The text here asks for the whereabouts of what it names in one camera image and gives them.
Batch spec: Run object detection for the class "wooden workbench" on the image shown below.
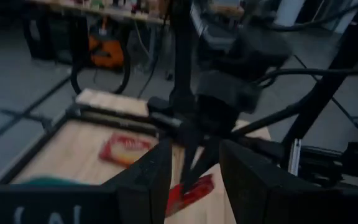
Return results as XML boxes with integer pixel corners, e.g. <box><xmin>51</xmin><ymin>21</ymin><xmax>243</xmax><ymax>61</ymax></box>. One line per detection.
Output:
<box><xmin>26</xmin><ymin>0</ymin><xmax>170</xmax><ymax>26</ymax></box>

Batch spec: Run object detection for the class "orange black machine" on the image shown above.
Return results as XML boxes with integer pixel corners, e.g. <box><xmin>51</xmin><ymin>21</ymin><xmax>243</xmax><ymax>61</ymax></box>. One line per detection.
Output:
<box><xmin>88</xmin><ymin>17</ymin><xmax>126</xmax><ymax>70</ymax></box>

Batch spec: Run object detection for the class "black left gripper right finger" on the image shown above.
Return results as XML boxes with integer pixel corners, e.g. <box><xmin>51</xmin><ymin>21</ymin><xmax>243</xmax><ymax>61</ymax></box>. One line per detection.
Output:
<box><xmin>219</xmin><ymin>139</ymin><xmax>329</xmax><ymax>224</ymax></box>

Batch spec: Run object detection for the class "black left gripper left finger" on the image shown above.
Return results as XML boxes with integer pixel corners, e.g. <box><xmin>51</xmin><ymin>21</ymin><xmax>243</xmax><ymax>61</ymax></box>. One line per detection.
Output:
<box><xmin>103</xmin><ymin>138</ymin><xmax>174</xmax><ymax>224</ymax></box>

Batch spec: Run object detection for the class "teal plastic basket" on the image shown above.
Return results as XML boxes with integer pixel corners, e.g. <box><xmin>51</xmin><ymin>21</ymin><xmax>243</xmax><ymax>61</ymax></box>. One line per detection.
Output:
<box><xmin>19</xmin><ymin>175</ymin><xmax>88</xmax><ymax>187</ymax></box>

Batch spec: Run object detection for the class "large black cable hoop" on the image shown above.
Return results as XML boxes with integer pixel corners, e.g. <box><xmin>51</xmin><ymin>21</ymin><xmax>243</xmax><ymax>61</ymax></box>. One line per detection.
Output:
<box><xmin>69</xmin><ymin>46</ymin><xmax>132</xmax><ymax>96</ymax></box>

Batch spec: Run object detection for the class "red popcorn packet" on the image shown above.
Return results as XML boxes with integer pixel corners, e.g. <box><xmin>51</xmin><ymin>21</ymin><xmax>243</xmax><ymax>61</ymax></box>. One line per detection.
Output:
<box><xmin>99</xmin><ymin>131</ymin><xmax>155</xmax><ymax>169</ymax></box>

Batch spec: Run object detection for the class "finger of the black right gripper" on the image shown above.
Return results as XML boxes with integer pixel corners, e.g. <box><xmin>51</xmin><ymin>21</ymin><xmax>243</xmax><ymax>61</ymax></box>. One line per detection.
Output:
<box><xmin>191</xmin><ymin>136</ymin><xmax>224</xmax><ymax>187</ymax></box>
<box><xmin>180</xmin><ymin>132</ymin><xmax>202</xmax><ymax>194</ymax></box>

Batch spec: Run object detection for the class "red popcorn multipack bag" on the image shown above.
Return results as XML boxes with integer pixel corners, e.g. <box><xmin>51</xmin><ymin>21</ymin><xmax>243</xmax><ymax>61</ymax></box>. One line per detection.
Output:
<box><xmin>165</xmin><ymin>173</ymin><xmax>215</xmax><ymax>218</ymax></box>

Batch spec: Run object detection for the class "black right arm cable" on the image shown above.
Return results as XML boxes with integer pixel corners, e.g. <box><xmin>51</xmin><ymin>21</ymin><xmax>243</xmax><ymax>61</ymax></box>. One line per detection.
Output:
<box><xmin>256</xmin><ymin>67</ymin><xmax>358</xmax><ymax>86</ymax></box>

